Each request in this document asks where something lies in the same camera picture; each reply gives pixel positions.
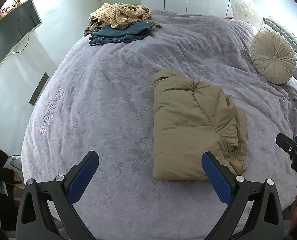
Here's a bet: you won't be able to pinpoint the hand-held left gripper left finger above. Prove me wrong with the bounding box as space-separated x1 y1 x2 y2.
16 151 99 240

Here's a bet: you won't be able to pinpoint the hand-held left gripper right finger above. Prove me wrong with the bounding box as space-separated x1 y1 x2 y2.
201 151 285 240

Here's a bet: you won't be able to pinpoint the khaki puffer jacket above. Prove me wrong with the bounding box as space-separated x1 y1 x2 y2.
152 68 248 182

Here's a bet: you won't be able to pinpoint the pale pink cloth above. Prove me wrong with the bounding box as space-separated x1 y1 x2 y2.
280 76 297 110

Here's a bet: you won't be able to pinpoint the white plastic bag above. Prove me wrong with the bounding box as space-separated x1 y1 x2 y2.
3 155 23 178

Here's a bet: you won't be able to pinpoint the lavender embossed bed blanket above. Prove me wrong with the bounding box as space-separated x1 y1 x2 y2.
21 9 297 240

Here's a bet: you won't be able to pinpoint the round beige pleated cushion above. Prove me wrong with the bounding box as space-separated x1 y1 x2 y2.
251 30 296 85

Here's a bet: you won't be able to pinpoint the white printed bag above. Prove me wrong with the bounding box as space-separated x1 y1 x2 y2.
230 0 257 20

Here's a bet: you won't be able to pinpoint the brown patterned garment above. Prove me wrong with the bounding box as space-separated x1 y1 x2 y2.
83 17 162 37

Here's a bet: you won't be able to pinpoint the blue jeans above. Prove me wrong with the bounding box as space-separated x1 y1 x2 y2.
89 21 152 46

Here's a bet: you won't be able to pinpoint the white framed monitor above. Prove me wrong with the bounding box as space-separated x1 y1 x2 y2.
0 0 42 71

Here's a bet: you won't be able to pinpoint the beige striped garment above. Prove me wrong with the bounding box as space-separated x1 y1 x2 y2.
90 3 152 29

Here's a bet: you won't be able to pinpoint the red flower decoration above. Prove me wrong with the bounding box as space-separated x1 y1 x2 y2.
0 0 22 22

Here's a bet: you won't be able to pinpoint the black wall strip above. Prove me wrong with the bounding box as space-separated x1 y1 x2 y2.
29 72 49 106

